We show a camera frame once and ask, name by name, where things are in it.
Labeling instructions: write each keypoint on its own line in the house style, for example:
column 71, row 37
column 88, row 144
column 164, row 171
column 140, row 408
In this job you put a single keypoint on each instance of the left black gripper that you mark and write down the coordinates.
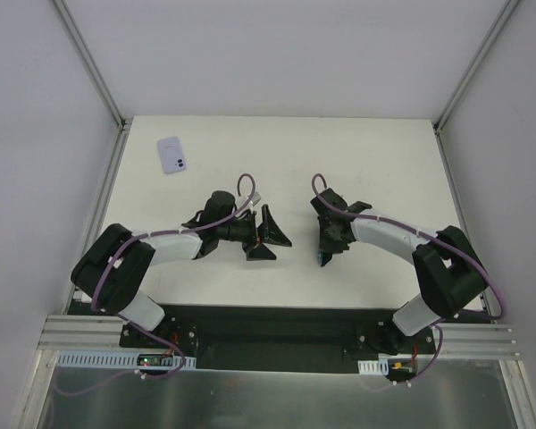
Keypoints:
column 255, row 232

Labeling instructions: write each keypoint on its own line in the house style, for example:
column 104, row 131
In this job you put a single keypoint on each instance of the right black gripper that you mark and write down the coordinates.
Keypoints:
column 327, row 227

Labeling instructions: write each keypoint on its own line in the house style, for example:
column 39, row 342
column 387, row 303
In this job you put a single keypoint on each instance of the black smartphone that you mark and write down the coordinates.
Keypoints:
column 326, row 242

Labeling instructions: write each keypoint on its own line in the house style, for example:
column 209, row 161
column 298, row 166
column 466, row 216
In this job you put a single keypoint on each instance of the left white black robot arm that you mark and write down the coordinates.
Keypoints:
column 112, row 270

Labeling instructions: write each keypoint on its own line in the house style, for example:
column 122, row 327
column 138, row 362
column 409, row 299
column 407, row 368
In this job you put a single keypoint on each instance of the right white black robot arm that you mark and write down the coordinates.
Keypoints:
column 449, row 273

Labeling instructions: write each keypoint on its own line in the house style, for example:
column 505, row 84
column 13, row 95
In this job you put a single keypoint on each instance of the lilac phone case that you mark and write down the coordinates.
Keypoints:
column 171, row 155

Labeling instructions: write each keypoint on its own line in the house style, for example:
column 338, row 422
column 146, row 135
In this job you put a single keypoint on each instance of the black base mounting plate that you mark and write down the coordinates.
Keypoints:
column 274, row 339

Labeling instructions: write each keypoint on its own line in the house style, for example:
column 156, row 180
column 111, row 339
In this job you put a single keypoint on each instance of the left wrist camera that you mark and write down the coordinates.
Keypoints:
column 254, row 198

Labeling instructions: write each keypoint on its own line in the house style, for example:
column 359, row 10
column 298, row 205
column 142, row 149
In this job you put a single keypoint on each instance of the right white cable duct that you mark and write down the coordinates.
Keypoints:
column 378, row 367

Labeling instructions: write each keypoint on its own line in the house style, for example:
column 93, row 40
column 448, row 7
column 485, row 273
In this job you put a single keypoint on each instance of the white cable duct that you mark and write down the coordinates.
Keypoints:
column 378, row 367
column 123, row 360

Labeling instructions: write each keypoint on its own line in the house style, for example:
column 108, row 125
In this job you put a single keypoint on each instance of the front aluminium rail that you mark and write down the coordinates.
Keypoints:
column 81, row 332

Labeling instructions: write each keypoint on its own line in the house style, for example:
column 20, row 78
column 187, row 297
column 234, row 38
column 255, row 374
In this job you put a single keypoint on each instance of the left white cable duct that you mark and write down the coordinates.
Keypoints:
column 123, row 360

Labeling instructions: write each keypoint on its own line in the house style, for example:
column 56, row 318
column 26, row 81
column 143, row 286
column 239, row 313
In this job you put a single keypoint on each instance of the left aluminium frame post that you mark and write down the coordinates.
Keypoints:
column 88, row 62

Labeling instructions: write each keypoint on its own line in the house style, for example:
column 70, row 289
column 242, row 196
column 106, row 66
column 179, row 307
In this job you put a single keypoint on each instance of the aluminium frame post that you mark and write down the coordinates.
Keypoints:
column 88, row 62
column 490, row 39

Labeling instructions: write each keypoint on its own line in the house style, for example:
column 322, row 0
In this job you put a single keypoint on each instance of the right aluminium frame post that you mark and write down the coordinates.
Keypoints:
column 490, row 39

